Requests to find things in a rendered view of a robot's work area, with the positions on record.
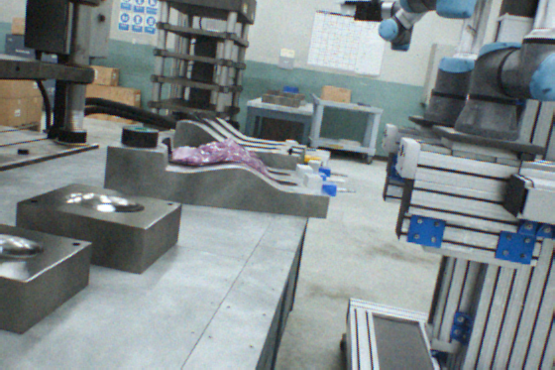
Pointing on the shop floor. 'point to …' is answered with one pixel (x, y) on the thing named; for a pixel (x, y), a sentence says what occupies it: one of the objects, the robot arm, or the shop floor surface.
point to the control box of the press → (42, 8)
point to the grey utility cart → (338, 140)
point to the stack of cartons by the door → (107, 80)
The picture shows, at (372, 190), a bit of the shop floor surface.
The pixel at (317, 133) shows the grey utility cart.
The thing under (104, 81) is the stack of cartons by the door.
